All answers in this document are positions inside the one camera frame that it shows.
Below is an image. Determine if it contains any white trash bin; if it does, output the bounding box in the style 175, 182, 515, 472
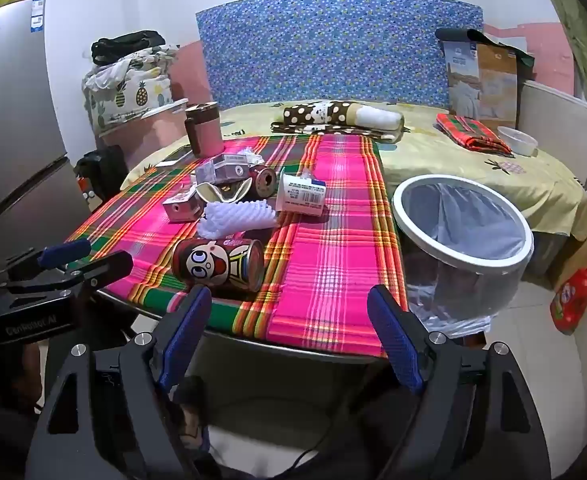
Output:
392, 174, 534, 338

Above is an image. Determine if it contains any pink plaid tablecloth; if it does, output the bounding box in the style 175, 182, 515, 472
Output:
66, 132, 409, 358

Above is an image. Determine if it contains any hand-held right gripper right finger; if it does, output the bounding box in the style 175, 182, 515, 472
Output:
367, 284, 554, 480

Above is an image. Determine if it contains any white bowl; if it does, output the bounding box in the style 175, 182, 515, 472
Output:
497, 126, 538, 157

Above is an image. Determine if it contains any white plastic bag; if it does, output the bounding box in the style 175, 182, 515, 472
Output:
83, 55, 139, 91

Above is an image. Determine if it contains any white foam net sleeve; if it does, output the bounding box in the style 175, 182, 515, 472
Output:
197, 199, 279, 240

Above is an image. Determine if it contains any yellow pineapple print bedsheet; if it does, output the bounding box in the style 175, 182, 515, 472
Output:
123, 100, 587, 241

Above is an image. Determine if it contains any blue floral headboard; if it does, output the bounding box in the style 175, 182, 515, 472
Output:
196, 0, 484, 108

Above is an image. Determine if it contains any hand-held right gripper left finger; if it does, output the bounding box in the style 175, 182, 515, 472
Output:
23, 284, 214, 480

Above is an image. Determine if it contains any white labelled plastic cup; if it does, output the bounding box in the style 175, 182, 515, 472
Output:
276, 170, 327, 213

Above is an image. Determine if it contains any red cartoon face can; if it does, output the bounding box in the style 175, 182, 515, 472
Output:
172, 237, 265, 295

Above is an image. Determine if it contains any small pink drink carton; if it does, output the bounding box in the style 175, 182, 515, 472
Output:
162, 191, 205, 223

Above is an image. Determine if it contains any rolled brown polka-dot blanket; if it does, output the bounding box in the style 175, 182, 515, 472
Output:
282, 101, 405, 133

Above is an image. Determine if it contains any folded red plaid cloth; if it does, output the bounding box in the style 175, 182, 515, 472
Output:
436, 113, 514, 157

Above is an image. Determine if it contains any black bag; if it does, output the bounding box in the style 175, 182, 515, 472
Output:
90, 31, 166, 66

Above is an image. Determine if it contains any red drink can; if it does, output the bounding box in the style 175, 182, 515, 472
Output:
246, 164, 279, 198

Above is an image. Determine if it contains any pineapple print storage bag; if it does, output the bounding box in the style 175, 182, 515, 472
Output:
84, 45, 180, 133

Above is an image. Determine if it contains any black suitcase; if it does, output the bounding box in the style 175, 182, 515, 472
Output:
74, 145, 129, 211

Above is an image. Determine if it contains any pink mug with brown lid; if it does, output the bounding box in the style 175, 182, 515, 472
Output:
184, 101, 225, 157

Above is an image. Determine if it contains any crushed patterned paper cup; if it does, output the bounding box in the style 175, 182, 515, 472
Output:
196, 180, 251, 206

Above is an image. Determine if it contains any printed cardboard box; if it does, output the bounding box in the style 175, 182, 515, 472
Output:
436, 27, 534, 131

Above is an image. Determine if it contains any folded brown polka-dot blanket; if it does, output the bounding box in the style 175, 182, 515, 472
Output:
272, 120, 404, 143

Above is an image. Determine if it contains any silver refrigerator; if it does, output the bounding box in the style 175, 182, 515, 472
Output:
0, 0, 91, 261

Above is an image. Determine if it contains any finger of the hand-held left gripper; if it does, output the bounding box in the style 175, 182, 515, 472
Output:
4, 239, 92, 281
3, 250, 135, 306

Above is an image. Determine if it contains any white phone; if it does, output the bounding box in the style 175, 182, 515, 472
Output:
158, 146, 194, 167

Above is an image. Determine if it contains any red plastic bag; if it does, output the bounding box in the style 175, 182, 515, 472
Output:
550, 261, 587, 336

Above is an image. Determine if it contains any box of colourful items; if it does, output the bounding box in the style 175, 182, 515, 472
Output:
76, 172, 96, 206

